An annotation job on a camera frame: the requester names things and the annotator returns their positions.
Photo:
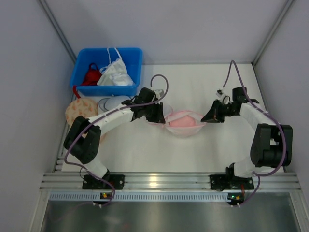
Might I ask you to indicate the slotted cable duct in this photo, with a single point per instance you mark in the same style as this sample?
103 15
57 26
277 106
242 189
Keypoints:
146 197

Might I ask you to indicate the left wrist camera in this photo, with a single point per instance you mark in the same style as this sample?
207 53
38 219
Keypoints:
159 93

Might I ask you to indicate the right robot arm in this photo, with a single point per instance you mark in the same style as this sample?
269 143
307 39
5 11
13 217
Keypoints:
272 141

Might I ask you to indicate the pink bra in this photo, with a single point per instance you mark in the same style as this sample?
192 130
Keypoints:
185 121

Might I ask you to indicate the blue plastic bin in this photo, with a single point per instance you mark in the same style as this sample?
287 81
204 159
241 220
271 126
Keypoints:
132 58

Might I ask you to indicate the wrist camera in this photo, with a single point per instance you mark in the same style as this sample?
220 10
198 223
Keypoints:
159 93
223 98

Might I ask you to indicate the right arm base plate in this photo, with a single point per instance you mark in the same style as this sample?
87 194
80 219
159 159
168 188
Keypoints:
221 182

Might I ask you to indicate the pink-trimmed mesh laundry bag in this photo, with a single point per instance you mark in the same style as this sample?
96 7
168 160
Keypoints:
170 114

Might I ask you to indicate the red bra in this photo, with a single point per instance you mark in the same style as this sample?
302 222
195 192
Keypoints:
84 74

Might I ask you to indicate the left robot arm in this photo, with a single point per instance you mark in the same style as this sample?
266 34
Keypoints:
83 139

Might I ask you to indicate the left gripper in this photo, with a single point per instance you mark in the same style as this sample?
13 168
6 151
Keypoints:
149 111

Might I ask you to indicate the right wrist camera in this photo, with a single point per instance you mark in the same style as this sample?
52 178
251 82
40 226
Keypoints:
223 98

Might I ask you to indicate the blue-trimmed mesh laundry bag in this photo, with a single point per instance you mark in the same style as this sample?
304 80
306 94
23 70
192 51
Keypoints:
108 103

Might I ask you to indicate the aluminium mounting rail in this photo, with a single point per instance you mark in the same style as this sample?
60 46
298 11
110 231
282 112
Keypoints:
165 181

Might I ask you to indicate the white bra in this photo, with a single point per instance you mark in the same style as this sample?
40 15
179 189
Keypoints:
115 73

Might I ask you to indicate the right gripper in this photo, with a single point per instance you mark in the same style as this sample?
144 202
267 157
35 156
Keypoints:
223 111

